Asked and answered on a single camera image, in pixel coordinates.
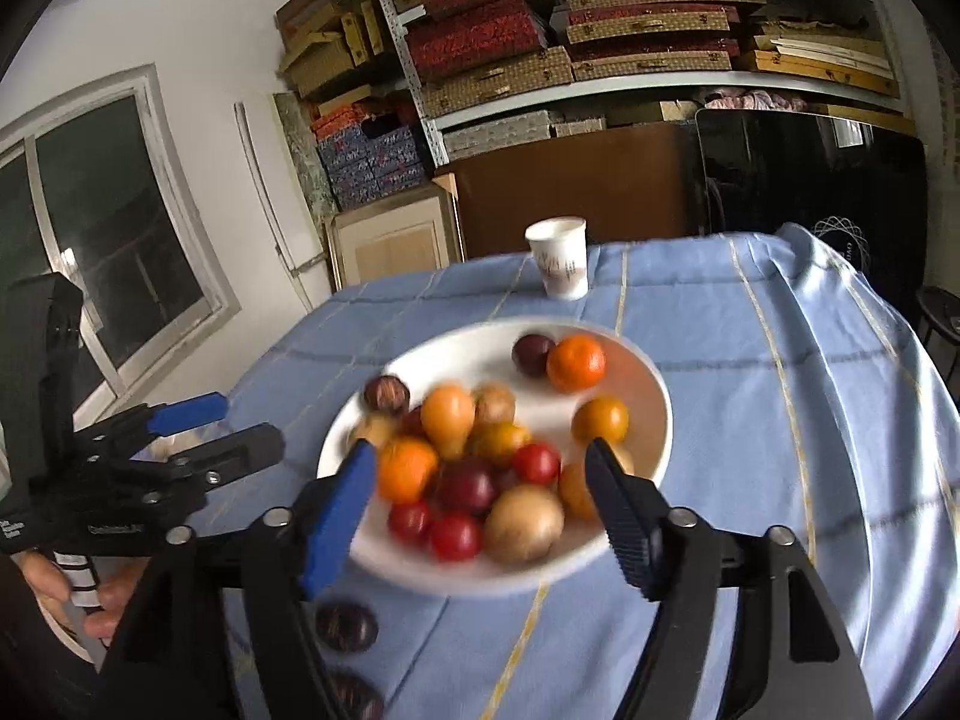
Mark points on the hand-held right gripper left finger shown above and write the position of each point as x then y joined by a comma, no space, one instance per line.
341,517

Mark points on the green marbled board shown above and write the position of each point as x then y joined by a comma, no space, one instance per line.
304,157

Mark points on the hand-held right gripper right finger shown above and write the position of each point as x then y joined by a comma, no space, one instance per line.
622,525

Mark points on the orange passion fruit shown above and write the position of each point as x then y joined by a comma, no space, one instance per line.
600,420
501,442
576,487

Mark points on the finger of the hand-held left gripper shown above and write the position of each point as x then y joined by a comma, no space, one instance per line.
240,450
187,412

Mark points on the black round stool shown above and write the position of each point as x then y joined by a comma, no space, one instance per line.
941,315

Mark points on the tan passion fruit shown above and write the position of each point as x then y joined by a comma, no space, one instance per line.
493,403
373,429
523,523

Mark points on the dark purple passion fruit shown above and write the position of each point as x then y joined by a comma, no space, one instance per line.
345,626
386,394
356,697

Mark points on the blue striped tablecloth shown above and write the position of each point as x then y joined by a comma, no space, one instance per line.
750,465

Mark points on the light wooden picture frame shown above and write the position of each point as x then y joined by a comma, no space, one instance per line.
394,240

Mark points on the dark purple plum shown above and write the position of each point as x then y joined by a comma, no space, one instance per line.
534,354
466,486

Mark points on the person's left hand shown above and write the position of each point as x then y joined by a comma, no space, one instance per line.
116,600

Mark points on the pink cloth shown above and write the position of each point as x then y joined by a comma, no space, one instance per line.
750,99

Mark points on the white thin strip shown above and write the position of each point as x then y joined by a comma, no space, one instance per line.
262,187

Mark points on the stack of blue patterned boxes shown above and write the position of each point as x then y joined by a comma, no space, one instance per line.
371,157

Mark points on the stack of red and tan boxes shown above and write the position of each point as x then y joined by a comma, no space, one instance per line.
487,37

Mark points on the orange mandarin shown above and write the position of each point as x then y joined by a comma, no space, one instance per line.
576,362
405,469

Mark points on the white oval plate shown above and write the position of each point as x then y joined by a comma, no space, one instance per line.
487,360

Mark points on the stack of yellow-brown boxes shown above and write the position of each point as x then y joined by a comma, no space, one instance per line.
322,52

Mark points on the white paper cup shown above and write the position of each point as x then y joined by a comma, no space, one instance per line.
559,259

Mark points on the brown wooden board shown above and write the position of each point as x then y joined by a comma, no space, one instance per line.
570,172

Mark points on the white framed window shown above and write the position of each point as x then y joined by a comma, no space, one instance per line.
112,240

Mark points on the black glossy panel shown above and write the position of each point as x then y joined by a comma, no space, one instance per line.
810,172

